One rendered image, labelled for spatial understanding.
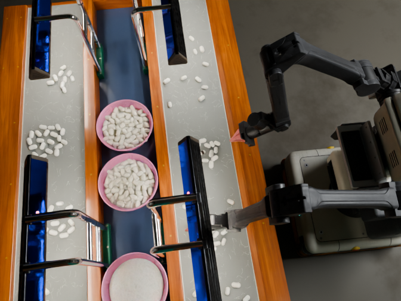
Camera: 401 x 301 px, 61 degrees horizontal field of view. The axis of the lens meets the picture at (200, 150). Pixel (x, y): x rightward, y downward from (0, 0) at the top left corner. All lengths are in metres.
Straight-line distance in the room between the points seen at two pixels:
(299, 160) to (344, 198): 1.18
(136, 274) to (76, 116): 0.79
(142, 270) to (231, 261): 0.37
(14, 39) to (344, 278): 2.33
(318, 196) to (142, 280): 0.86
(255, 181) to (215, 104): 0.43
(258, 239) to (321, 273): 0.93
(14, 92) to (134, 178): 0.74
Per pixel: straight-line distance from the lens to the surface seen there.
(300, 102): 2.67
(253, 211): 1.11
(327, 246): 2.11
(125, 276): 1.54
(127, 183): 1.58
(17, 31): 2.13
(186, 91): 1.74
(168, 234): 1.49
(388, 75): 1.36
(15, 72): 1.98
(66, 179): 1.67
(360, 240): 2.18
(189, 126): 1.65
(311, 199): 0.94
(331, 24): 3.17
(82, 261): 1.21
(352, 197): 1.03
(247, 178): 1.55
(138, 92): 1.84
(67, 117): 1.78
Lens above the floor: 2.24
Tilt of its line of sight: 69 degrees down
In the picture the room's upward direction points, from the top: 2 degrees clockwise
